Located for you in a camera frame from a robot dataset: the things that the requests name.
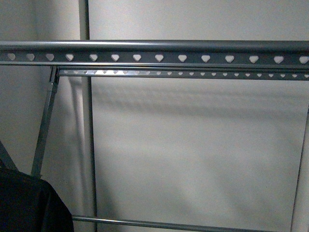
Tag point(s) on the black printed t-shirt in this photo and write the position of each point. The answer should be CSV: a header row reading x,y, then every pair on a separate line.
x,y
28,204

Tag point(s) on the grey metal drying rack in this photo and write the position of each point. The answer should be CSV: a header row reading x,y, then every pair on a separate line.
x,y
162,136

